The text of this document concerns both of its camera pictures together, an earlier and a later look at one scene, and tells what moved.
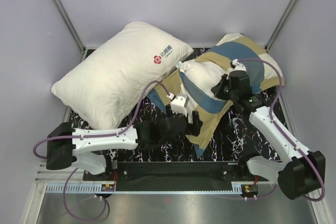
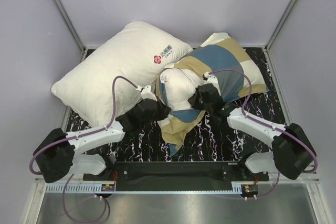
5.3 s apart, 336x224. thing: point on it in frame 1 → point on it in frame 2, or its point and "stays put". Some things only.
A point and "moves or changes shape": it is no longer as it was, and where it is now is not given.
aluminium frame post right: (281, 23) stays put
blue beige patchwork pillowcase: (207, 87) moves or changes shape
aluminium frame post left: (83, 50) stays put
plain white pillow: (107, 87) stays put
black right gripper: (217, 90) → (195, 100)
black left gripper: (192, 128) → (164, 110)
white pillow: (203, 76) → (179, 85)
